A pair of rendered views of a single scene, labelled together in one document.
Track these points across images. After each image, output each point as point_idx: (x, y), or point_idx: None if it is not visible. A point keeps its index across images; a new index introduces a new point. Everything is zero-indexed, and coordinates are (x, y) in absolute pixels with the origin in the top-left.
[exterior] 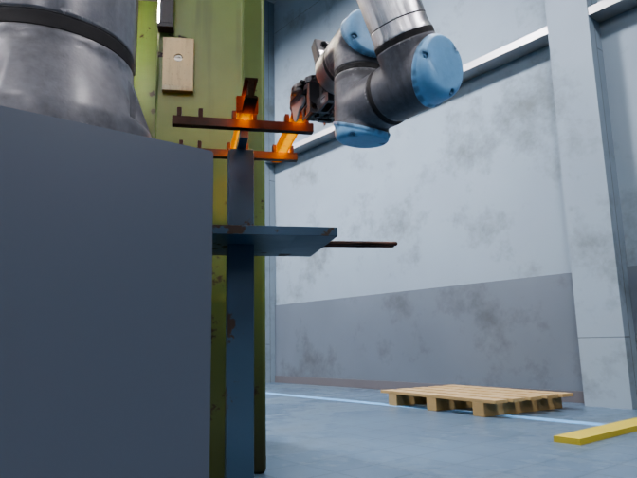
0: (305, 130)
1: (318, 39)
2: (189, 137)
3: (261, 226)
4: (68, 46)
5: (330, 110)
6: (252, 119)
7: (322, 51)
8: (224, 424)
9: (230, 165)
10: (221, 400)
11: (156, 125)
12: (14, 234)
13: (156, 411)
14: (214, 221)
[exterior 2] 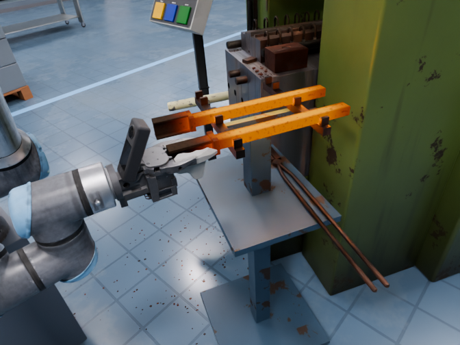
0: (233, 154)
1: (131, 120)
2: (339, 33)
3: (212, 209)
4: None
5: (146, 193)
6: (214, 122)
7: (126, 141)
8: (329, 253)
9: None
10: (329, 241)
11: (323, 15)
12: None
13: None
14: (343, 124)
